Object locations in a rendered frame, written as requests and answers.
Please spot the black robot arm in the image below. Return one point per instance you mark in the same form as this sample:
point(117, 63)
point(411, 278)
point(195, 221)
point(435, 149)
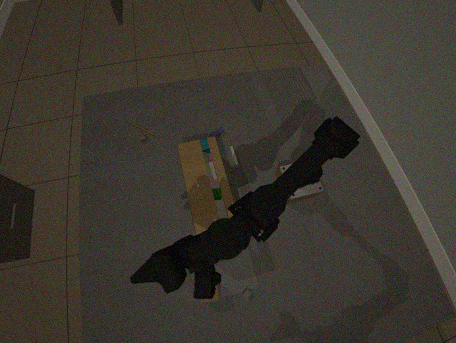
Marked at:
point(226, 238)

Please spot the small green block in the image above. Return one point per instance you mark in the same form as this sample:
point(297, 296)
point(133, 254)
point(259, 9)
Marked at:
point(217, 194)

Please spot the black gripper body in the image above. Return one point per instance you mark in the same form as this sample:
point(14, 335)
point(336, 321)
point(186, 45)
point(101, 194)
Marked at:
point(171, 262)

